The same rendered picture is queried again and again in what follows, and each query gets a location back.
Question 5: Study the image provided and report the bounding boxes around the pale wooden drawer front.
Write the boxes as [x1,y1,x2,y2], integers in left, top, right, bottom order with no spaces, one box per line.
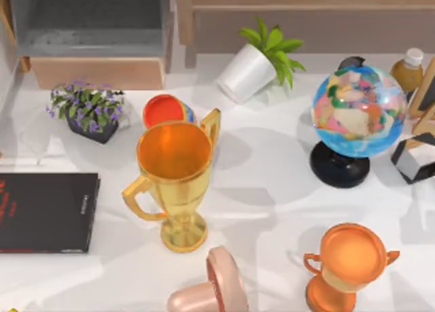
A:
[29,56,167,90]

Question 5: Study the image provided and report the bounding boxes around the purple flowers in black pot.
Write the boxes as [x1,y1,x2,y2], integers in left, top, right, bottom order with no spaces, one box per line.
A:
[46,77,126,145]

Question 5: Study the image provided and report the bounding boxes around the pink trophy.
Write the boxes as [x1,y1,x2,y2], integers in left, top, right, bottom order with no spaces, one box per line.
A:
[166,245,249,312]

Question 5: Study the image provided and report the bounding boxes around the wooden framed blackboard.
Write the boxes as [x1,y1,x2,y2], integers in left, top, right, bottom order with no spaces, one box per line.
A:
[407,56,435,136]

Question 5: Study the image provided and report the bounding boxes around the red-lidded colourful can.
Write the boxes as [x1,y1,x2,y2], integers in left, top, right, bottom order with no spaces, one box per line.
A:
[142,94,199,128]

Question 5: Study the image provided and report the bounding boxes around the pulled-out wooden drawer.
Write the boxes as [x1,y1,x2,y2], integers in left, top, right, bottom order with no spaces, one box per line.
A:
[0,0,177,90]

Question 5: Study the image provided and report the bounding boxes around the small orange trophy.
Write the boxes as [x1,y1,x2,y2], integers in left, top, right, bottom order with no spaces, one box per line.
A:
[303,222,401,312]

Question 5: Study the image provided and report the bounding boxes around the colourful globe on black stand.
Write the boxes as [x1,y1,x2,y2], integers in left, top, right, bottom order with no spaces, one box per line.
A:
[309,56,408,190]

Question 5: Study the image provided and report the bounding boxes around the amber bottle with white cap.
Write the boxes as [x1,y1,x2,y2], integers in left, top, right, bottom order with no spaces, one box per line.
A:
[389,48,425,92]

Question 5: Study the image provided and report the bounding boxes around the green plant in white pot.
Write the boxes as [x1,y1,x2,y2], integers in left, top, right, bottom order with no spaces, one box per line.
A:
[217,17,307,105]

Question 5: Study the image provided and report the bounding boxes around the black and white box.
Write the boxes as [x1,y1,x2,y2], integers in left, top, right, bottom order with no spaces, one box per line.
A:
[390,133,435,185]

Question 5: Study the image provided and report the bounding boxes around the wooden shelf unit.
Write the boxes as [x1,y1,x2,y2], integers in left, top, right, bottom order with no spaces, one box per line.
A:
[176,0,435,68]

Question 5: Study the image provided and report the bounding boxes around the tall gold trophy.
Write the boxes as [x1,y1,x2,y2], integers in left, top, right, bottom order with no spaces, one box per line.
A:
[121,107,222,254]

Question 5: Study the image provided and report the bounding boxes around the black book with red print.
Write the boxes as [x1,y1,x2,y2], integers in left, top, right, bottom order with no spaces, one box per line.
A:
[0,172,101,254]

